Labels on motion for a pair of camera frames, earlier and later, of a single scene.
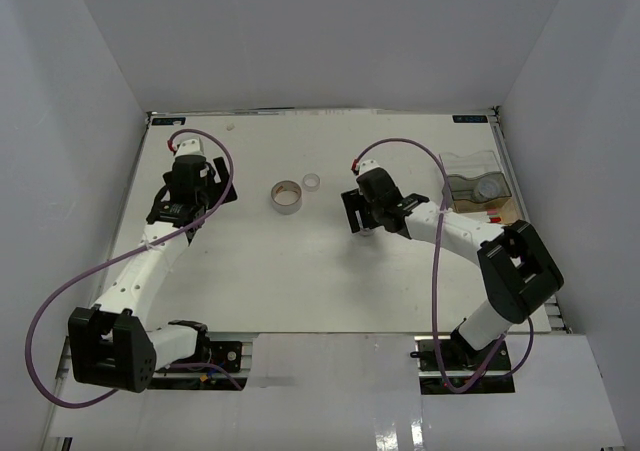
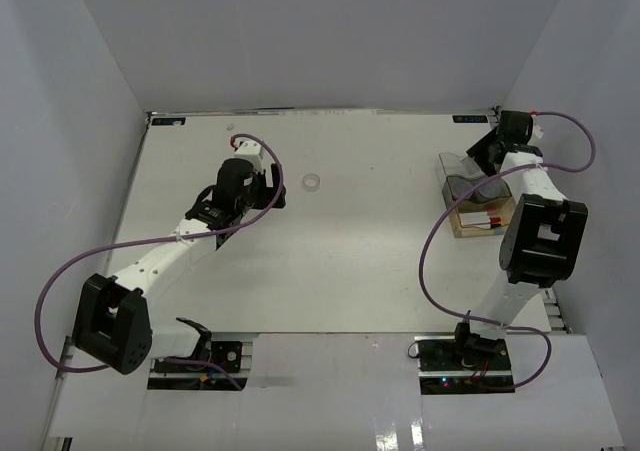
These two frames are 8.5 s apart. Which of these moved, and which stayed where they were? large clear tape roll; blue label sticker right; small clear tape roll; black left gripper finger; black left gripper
Moved: black left gripper; large clear tape roll; black left gripper finger
Stayed: blue label sticker right; small clear tape roll
